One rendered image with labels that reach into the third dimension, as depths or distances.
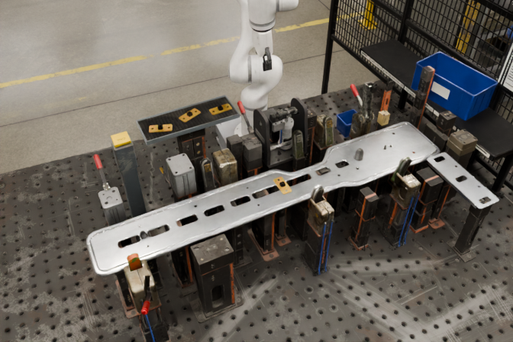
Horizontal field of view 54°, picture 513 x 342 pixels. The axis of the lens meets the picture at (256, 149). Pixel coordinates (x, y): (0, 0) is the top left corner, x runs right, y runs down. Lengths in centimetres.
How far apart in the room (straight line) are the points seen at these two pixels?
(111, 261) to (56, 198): 75
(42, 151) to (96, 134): 38
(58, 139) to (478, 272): 285
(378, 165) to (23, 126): 281
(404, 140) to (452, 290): 61
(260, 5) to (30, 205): 138
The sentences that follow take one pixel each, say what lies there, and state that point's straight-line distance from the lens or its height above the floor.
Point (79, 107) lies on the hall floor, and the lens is 409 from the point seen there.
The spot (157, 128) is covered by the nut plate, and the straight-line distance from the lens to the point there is 188.
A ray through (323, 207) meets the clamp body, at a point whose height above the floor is 104.
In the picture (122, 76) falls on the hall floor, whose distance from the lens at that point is 434.
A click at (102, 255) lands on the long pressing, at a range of 173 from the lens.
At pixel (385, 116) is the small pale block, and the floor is 106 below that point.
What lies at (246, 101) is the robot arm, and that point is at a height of 103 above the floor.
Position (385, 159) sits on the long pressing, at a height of 100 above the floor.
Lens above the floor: 234
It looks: 42 degrees down
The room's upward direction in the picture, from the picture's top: straight up
